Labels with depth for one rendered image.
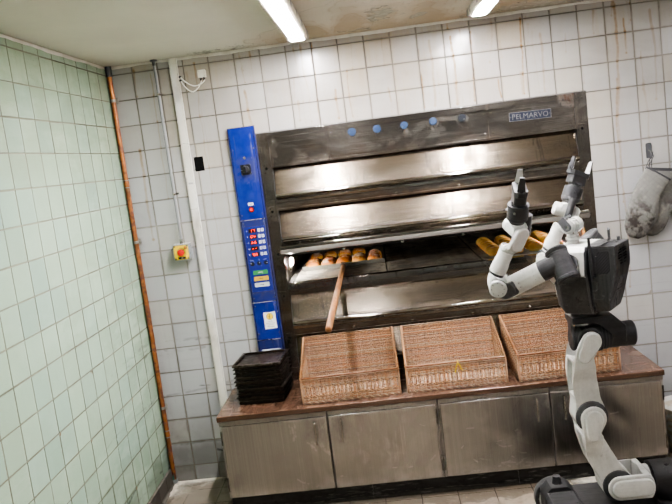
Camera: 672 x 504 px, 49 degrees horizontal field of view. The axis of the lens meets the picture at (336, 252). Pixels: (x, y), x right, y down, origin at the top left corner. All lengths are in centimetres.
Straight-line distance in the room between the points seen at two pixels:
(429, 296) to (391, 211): 56
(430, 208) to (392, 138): 47
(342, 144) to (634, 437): 230
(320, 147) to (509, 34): 127
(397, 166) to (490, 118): 61
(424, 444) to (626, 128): 215
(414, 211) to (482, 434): 133
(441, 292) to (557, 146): 109
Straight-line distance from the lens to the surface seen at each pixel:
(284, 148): 447
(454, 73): 448
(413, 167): 444
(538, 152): 453
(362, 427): 416
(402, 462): 424
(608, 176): 464
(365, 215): 445
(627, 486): 370
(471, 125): 449
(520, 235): 317
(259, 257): 449
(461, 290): 454
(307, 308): 455
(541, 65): 456
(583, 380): 353
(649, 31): 475
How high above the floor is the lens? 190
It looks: 7 degrees down
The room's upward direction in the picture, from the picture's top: 7 degrees counter-clockwise
